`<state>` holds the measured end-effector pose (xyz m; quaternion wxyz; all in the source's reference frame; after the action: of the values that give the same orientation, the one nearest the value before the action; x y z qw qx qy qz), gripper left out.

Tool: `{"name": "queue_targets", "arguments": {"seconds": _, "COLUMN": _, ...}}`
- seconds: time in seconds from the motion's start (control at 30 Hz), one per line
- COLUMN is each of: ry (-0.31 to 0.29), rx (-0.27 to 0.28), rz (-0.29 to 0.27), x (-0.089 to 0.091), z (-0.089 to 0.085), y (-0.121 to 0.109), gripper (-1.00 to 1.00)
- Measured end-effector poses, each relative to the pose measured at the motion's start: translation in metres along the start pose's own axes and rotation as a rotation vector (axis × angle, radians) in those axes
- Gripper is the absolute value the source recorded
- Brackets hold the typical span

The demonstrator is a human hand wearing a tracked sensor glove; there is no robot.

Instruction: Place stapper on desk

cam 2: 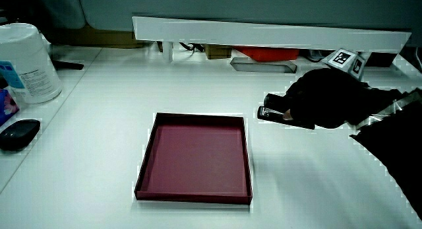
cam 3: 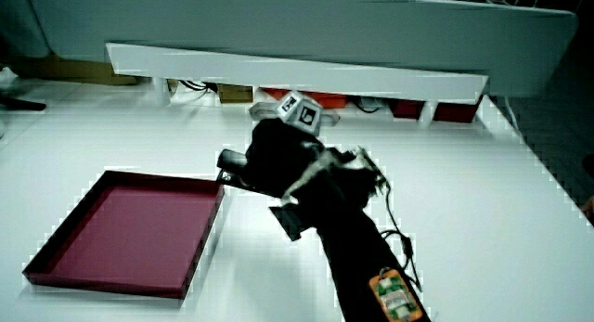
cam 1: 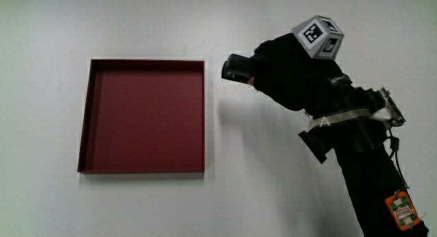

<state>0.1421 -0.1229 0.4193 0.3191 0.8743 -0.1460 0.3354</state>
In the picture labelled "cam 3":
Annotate person's right hand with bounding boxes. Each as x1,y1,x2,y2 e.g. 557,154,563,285
244,91,387,243

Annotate black stapler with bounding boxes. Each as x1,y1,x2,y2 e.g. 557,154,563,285
215,148,279,197

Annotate person's right forearm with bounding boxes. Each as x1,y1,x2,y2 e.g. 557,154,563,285
316,199,432,322

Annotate orange forearm sensor module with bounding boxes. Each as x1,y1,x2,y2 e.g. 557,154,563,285
368,267,425,322

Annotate white desk shelf riser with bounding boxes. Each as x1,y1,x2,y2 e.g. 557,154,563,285
105,42,490,128

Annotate white desk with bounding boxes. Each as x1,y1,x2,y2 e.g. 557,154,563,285
0,78,594,322

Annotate printed marker cube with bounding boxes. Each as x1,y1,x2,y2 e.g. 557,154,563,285
248,100,341,128

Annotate orange-red box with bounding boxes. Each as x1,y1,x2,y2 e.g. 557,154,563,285
261,87,349,110

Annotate yellow-brown box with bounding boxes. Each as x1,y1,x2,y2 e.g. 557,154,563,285
217,84,255,105

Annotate dark red box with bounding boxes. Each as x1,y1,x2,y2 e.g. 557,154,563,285
433,95,484,124
388,98,426,121

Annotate maroon flat tray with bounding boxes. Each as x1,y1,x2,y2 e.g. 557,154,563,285
21,170,226,301

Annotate brown cardboard box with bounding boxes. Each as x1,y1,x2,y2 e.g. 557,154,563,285
11,52,141,87

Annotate black flat object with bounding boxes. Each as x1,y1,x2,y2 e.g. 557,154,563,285
0,96,47,112

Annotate black cable bundle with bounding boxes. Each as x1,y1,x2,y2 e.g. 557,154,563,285
177,79,219,94

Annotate black glove cable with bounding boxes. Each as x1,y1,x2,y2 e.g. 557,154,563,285
359,147,424,293

